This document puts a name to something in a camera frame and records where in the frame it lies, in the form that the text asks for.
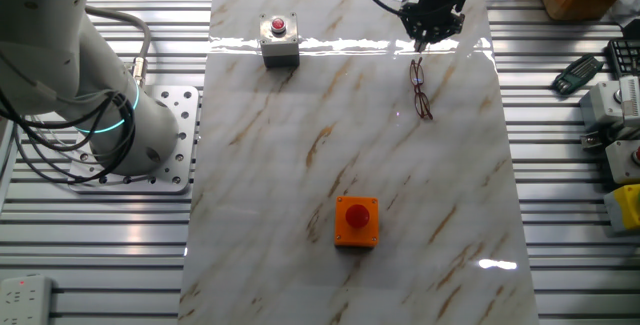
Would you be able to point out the dark red thin-frame glasses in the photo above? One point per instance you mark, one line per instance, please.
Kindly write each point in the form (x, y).
(423, 106)

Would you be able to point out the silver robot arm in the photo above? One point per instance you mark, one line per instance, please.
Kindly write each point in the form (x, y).
(45, 40)

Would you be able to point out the grey red pushbutton box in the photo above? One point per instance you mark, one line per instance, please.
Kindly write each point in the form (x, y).
(278, 40)
(622, 165)

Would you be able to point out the marble pattern table mat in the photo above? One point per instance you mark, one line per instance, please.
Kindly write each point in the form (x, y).
(325, 140)

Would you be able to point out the black keyboard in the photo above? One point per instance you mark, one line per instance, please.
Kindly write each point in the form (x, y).
(625, 57)

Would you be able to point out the small silver metal device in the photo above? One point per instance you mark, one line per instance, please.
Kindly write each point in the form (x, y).
(591, 141)

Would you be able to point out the orange red pushbutton box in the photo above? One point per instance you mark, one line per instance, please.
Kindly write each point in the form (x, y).
(357, 215)

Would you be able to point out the yellow box with green button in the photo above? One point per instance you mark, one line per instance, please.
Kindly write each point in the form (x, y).
(625, 207)

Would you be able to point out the white power strip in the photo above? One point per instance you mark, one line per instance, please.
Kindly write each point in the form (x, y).
(25, 300)

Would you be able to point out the silver ribbed camera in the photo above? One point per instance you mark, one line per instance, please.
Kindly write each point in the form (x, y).
(631, 100)

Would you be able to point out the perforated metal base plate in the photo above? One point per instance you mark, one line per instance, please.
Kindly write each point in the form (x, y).
(185, 130)

